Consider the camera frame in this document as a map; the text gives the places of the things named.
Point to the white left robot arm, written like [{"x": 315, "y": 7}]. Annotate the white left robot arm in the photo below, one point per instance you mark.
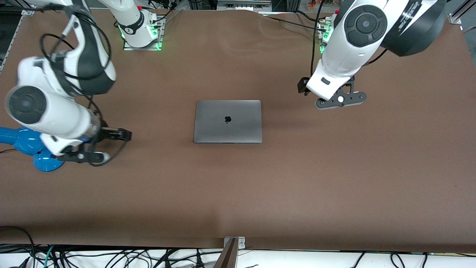
[{"x": 346, "y": 48}]

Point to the grey laptop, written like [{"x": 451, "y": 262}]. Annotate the grey laptop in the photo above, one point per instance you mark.
[{"x": 227, "y": 121}]

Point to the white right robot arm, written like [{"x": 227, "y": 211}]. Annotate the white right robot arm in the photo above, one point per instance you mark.
[{"x": 55, "y": 115}]

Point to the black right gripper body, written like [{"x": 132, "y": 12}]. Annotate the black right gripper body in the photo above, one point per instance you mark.
[{"x": 111, "y": 133}]

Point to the aluminium frame corner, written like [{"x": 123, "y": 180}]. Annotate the aluminium frame corner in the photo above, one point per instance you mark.
[
  {"x": 26, "y": 11},
  {"x": 459, "y": 13}
]

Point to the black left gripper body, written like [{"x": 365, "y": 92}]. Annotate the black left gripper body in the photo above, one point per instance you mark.
[{"x": 302, "y": 86}]

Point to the metal table edge bracket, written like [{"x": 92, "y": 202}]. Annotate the metal table edge bracket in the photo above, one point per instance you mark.
[{"x": 233, "y": 247}]

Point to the grey metal box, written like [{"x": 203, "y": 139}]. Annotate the grey metal box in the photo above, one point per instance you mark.
[{"x": 243, "y": 5}]

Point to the blue desk lamp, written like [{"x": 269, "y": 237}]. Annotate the blue desk lamp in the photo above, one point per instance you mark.
[{"x": 22, "y": 139}]

